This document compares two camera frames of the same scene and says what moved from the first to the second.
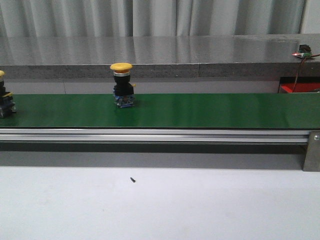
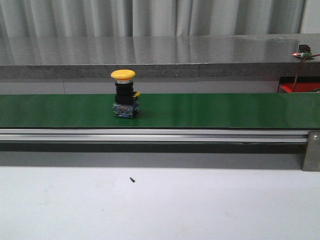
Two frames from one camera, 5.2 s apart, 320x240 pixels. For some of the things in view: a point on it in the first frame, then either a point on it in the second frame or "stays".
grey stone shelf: [154, 57] stays
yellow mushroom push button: [7, 104] -> [126, 103]
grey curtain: [43, 18] stays
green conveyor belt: [292, 111] stays
